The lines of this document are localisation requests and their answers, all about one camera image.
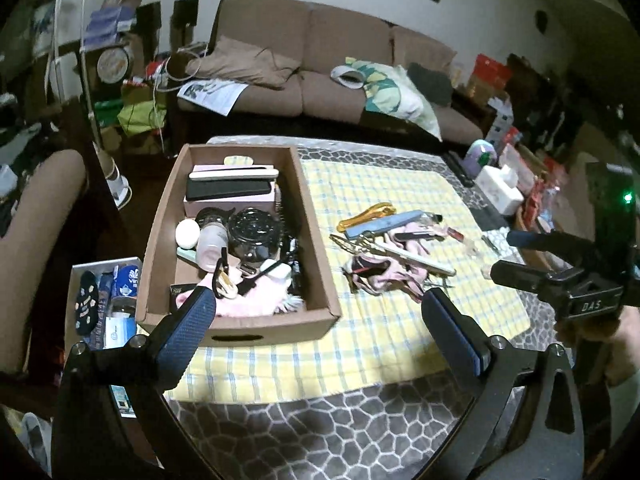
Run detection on black speaker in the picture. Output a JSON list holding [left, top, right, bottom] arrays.
[[172, 0, 201, 51], [136, 2, 163, 43]]

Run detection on white pole rack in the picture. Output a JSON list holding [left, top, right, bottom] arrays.
[[47, 0, 133, 208]]

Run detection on yellow translucent hair clip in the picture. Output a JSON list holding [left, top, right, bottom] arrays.
[[337, 201, 396, 231]]

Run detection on white egg-shaped container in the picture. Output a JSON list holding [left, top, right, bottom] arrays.
[[175, 220, 201, 250]]

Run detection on black round hairbrush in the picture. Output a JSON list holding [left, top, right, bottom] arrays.
[[275, 182, 307, 306]]

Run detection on gold metal scissors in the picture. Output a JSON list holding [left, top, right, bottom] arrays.
[[329, 232, 371, 261]]

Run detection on black case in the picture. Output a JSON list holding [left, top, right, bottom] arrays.
[[185, 179, 272, 202]]

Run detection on green and white printed pillow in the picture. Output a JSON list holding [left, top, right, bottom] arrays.
[[345, 57, 443, 141]]

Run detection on pink towel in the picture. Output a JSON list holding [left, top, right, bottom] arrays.
[[175, 272, 306, 317]]

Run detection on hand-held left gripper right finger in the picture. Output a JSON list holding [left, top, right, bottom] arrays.
[[421, 287, 586, 480]]

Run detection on brown cardboard box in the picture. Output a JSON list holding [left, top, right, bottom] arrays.
[[135, 143, 343, 347]]

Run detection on brown sofa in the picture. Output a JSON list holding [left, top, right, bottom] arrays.
[[177, 0, 493, 143]]

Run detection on pile of folded clothes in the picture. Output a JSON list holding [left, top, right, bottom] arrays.
[[0, 90, 56, 201]]

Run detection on blue-grey nail buffer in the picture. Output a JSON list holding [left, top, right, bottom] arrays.
[[344, 210, 421, 241]]

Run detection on white nail file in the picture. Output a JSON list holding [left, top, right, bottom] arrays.
[[372, 240, 457, 277], [189, 166, 280, 182]]

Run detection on pink patterned scarf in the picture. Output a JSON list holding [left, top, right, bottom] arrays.
[[341, 240, 436, 303]]

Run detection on white lotion bottle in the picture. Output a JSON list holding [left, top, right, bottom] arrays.
[[195, 208, 236, 271]]

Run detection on black headband with beige clips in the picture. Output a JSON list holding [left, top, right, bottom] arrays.
[[212, 247, 241, 301]]

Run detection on white visor cap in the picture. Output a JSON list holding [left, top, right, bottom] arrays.
[[330, 65, 368, 90]]

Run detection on pink box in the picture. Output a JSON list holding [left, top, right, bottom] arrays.
[[182, 164, 278, 218]]

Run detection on brown cushion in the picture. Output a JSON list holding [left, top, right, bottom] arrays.
[[185, 35, 303, 90]]

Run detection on white tissue box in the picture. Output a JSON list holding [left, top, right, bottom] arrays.
[[474, 164, 525, 216]]

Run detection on brown armchair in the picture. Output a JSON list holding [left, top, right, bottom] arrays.
[[0, 149, 88, 376]]

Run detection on white storage box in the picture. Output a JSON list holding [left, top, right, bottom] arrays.
[[64, 256, 146, 353]]

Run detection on black glass jar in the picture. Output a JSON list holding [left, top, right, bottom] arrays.
[[227, 208, 281, 261]]

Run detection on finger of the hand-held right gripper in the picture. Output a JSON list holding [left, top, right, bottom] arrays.
[[506, 229, 601, 256], [490, 261, 571, 306]]

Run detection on dark grey cushion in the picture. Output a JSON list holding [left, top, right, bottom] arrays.
[[407, 62, 453, 108]]

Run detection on red cardboard box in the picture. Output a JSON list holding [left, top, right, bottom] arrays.
[[470, 54, 513, 106]]

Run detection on red and white packet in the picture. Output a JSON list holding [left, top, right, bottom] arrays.
[[502, 127, 546, 196]]

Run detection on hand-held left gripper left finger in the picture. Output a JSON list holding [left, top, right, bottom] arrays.
[[50, 285, 218, 480]]

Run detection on white printed paper sheet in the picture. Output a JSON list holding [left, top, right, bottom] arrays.
[[176, 79, 248, 117]]

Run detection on yellow plaid tablecloth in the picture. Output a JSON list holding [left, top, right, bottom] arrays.
[[165, 159, 531, 406]]

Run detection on purple round container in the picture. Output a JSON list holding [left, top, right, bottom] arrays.
[[465, 139, 498, 171]]

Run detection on green bag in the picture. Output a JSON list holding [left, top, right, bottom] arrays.
[[95, 97, 166, 136]]

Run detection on stack of blue boxes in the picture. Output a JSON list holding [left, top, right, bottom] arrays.
[[82, 5, 136, 51]]

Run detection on person's right hand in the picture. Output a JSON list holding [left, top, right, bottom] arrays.
[[557, 305, 640, 386]]

